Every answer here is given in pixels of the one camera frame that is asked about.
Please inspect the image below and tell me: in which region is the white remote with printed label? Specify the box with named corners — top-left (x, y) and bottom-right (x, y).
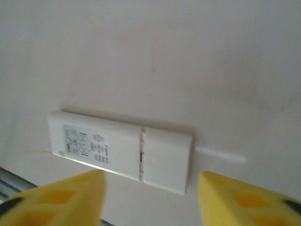
top-left (48, 110), bottom-right (146, 183)

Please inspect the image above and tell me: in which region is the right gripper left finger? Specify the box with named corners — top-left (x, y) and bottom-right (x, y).
top-left (0, 169), bottom-right (106, 226)

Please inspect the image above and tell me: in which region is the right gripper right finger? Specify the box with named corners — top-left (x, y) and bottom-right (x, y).
top-left (198, 170), bottom-right (301, 226)

